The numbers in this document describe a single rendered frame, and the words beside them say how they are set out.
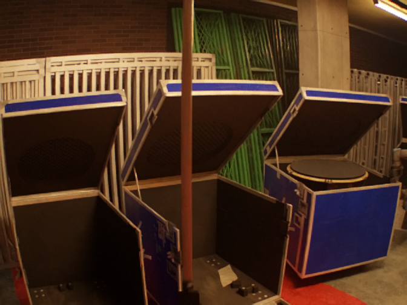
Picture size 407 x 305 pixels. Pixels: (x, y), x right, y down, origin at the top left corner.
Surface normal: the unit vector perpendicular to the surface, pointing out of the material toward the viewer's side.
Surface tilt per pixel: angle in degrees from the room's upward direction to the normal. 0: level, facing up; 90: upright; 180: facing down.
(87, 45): 90
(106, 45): 90
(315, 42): 90
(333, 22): 90
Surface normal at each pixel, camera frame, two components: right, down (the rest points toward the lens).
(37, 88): 0.56, 0.14
